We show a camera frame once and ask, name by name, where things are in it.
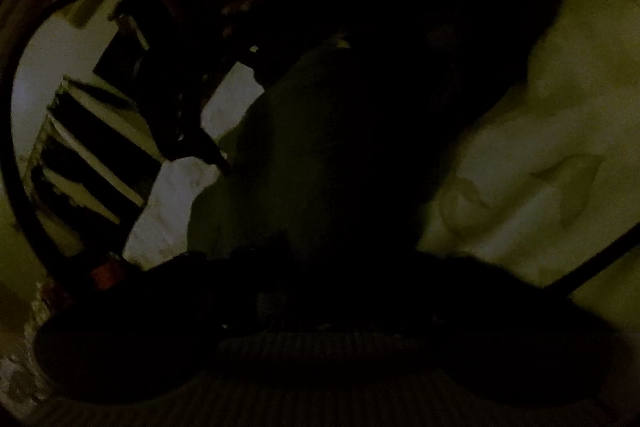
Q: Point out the white slatted rail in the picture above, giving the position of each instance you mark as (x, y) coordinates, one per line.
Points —
(95, 147)

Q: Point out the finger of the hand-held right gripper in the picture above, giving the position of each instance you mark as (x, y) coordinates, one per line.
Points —
(200, 137)

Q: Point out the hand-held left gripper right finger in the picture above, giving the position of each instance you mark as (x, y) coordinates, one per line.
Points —
(450, 287)

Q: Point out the white printed blanket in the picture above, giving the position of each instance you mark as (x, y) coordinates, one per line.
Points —
(550, 117)

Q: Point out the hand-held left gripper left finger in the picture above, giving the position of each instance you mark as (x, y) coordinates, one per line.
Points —
(235, 277)

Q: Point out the red cloth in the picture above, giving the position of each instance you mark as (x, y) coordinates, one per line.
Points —
(106, 276)

